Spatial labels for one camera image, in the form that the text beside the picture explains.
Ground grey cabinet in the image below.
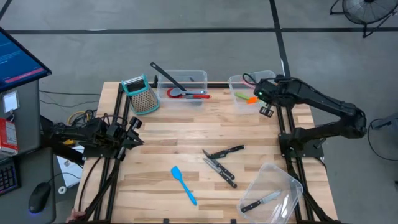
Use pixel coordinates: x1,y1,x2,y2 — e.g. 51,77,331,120
0,79,42,156

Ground large display monitor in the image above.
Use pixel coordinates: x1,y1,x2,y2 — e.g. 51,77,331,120
0,26,53,93

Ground teal metal box grater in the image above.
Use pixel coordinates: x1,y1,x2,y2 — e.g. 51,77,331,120
120,73,161,116

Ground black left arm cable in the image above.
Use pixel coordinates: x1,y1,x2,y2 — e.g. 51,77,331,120
76,155,105,217

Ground person's hand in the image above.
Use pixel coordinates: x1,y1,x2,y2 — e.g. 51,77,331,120
65,208,87,224

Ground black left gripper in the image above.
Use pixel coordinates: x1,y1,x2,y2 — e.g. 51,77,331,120
113,126,146,152

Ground white paper sheet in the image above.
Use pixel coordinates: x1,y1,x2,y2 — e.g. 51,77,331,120
56,145,85,189

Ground black floor cable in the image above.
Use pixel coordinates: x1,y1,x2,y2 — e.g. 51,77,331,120
367,117,398,162
39,90,102,97
39,98,101,109

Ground grey desk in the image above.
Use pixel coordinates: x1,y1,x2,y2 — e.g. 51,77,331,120
0,146,58,224

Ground black-handled kitchen knife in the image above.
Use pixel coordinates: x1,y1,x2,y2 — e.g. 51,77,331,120
202,156,236,181
203,158,238,189
239,189,283,214
201,144,246,161

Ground black keyboard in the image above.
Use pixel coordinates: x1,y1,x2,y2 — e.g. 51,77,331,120
0,157,21,197

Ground long black spatula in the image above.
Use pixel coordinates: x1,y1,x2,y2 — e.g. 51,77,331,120
149,61,188,93

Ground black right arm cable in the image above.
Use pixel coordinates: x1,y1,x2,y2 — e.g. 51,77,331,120
241,72,261,87

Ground black mouse cable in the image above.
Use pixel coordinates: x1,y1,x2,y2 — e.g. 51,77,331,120
45,171,82,188

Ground red box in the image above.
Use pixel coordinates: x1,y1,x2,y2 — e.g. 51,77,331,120
0,117,19,156

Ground yellow cable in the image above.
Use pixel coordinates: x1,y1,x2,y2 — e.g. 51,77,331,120
66,110,87,126

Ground black floor fan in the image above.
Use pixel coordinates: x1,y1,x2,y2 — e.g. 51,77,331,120
329,0,398,39

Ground blue silicone spatula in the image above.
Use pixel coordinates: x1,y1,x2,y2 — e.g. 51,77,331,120
170,165,198,207

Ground black aluminium frame rail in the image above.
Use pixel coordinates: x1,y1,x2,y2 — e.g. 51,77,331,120
73,81,133,224
119,80,282,90
274,104,343,224

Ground grey spoon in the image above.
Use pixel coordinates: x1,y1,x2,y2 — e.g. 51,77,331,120
170,87,208,97

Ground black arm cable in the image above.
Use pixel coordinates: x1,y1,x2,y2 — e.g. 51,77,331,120
76,155,105,217
241,72,261,87

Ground red silicone spatula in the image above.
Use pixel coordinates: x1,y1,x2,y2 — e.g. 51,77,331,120
165,88,213,100

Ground white paper label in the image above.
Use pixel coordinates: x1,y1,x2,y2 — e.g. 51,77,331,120
2,90,21,114

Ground black computer mouse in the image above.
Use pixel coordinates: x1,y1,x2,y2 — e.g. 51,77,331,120
28,181,52,215

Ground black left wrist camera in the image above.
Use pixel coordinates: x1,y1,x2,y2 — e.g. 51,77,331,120
128,116,144,131

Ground clear plastic bin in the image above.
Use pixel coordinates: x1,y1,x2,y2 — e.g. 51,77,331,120
156,68,209,106
228,69,278,115
236,161,304,224

